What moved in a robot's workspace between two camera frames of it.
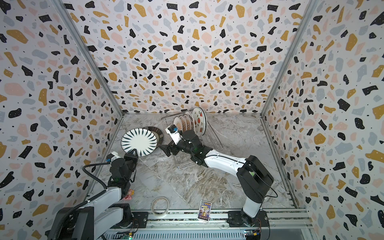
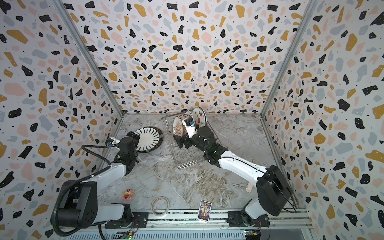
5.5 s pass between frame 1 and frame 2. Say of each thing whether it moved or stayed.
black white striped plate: moved
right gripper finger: moved
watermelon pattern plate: stayed
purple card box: stayed
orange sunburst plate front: stayed
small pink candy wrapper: stayed
